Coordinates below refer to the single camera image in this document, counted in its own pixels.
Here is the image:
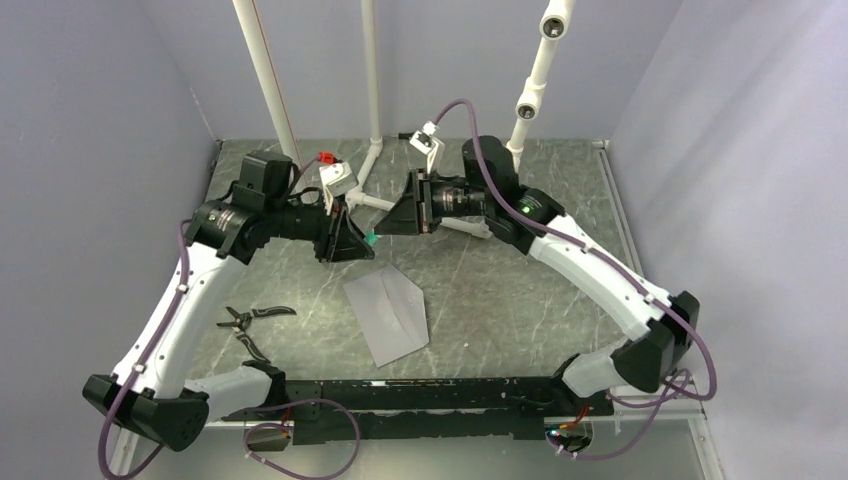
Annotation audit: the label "white PVC pipe frame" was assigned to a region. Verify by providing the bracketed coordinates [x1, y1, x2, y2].
[231, 0, 578, 241]

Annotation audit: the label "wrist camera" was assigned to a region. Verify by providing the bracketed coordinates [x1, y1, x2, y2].
[409, 120, 445, 174]
[317, 151, 359, 215]

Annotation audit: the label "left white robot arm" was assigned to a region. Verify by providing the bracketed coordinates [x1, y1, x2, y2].
[83, 151, 374, 452]

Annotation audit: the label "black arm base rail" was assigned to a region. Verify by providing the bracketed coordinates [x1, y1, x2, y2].
[227, 376, 614, 445]

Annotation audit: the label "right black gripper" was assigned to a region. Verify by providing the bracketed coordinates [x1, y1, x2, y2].
[377, 167, 495, 234]

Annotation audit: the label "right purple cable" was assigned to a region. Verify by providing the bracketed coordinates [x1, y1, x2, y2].
[433, 99, 719, 464]

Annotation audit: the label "black handled pliers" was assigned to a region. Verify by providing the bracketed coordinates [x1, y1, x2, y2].
[217, 304, 298, 364]

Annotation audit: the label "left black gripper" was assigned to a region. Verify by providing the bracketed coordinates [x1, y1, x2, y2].
[264, 187, 372, 263]

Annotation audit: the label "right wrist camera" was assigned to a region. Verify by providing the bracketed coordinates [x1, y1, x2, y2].
[409, 120, 445, 174]

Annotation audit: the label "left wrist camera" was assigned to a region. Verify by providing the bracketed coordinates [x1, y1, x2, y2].
[317, 151, 359, 215]

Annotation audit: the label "white green glue stick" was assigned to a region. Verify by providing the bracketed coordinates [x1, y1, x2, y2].
[365, 231, 379, 246]

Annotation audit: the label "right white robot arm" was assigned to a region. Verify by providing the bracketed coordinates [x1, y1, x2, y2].
[375, 131, 699, 415]

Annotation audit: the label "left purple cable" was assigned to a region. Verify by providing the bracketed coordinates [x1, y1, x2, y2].
[97, 155, 326, 480]

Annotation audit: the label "purple cable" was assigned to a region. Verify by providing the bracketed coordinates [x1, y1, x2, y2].
[97, 155, 326, 480]
[433, 99, 719, 464]

